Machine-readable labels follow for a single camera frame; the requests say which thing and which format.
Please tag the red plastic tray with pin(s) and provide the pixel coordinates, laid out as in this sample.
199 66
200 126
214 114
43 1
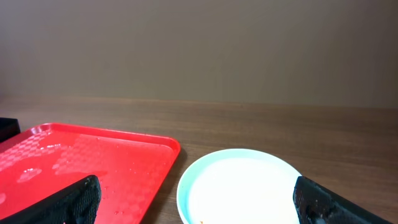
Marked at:
130 167

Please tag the black water tray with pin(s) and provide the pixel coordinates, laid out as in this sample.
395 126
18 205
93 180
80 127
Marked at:
9 127

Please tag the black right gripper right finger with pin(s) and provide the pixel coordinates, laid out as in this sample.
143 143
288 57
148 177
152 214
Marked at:
316 204

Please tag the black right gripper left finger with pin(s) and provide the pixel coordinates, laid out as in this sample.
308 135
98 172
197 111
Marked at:
76 204

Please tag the white plate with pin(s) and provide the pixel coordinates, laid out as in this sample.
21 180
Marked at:
237 186

